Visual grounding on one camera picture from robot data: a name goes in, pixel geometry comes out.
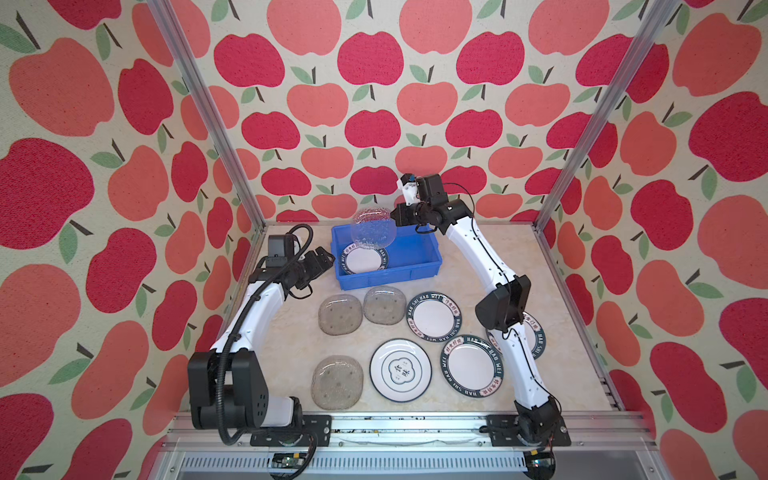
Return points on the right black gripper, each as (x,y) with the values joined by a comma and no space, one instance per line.
(399,214)

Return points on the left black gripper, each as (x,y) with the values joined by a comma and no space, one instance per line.
(317,268)

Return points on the green rim plate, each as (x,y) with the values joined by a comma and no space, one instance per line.
(434,316)
(535,336)
(471,366)
(358,260)

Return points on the clear glass plate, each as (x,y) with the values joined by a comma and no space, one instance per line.
(337,383)
(340,315)
(373,228)
(385,305)

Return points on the clear glass plate front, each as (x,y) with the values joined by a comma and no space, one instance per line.
(337,383)

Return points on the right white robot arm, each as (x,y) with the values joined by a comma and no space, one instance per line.
(502,310)

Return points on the blue plastic bin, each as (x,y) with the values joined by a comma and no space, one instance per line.
(412,256)

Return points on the white plate clover pattern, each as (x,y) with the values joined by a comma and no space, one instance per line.
(400,370)

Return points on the green rim plate front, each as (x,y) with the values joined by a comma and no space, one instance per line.
(471,366)

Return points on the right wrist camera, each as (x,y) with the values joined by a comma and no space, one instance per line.
(410,189)

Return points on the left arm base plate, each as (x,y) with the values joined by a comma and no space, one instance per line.
(313,427)

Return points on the aluminium front rail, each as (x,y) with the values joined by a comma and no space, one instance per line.
(418,445)

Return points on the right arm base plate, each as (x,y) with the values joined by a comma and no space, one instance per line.
(515,431)

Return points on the left aluminium frame post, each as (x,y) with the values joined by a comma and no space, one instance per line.
(170,27)

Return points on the aluminium frame post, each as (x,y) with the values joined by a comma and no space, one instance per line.
(650,28)
(170,27)

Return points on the right aluminium frame post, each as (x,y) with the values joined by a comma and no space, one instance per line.
(650,28)

